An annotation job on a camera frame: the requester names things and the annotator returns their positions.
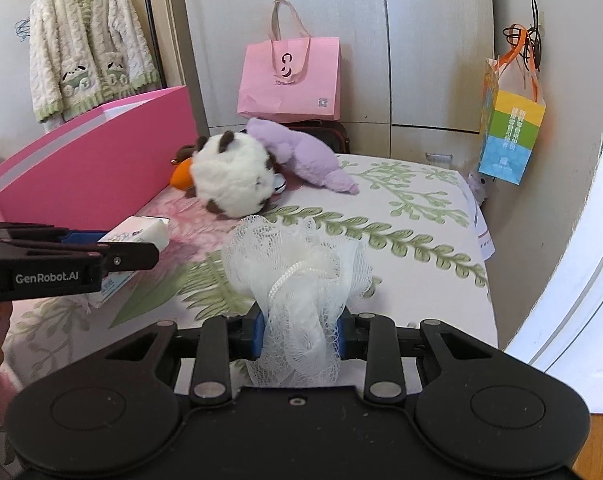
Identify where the colourful paper gift bag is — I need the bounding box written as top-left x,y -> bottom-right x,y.
477,54 -> 548,187

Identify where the white mesh bath pouf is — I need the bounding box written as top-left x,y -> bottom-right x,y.
222,216 -> 372,387

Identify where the orange plush ball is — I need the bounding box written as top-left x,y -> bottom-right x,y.
169,157 -> 194,191

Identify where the cream green knit cardigan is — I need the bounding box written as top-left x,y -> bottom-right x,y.
29,0 -> 159,127

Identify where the pink storage box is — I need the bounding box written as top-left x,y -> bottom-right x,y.
0,87 -> 197,231

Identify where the black cable bundle on hook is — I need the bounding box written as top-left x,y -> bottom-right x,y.
501,0 -> 543,74

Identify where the purple plush toy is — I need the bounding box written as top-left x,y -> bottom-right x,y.
246,117 -> 359,195

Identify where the grey wardrobe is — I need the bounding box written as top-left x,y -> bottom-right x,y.
185,0 -> 495,169

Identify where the floral bed sheet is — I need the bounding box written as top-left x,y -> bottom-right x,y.
0,153 -> 499,461

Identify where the pink paper shopping bag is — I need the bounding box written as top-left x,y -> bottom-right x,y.
237,0 -> 341,124

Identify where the white brown plush toy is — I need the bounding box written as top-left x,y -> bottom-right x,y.
172,130 -> 276,219

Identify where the white tissue pack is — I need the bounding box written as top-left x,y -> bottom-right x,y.
85,216 -> 170,311

